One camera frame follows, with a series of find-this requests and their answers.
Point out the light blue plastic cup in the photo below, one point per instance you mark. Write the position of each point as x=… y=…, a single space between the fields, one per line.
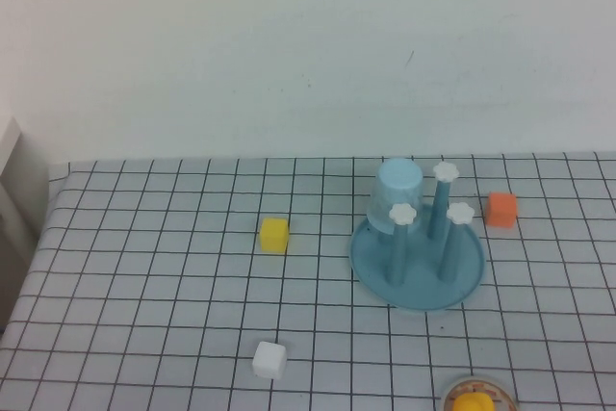
x=397 y=189

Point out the blue cup stand white caps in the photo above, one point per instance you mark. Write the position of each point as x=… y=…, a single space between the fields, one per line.
x=423 y=286

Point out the yellow rubber duck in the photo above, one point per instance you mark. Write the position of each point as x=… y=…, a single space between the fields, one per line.
x=472 y=402

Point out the orange cube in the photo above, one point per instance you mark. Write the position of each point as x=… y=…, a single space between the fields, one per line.
x=500 y=211

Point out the yellow cube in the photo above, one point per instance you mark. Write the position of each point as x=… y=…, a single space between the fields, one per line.
x=274 y=235

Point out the white black checkered tablecloth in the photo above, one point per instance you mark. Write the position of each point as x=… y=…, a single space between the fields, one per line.
x=144 y=262

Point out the white cube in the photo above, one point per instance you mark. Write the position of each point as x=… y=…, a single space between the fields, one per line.
x=268 y=360

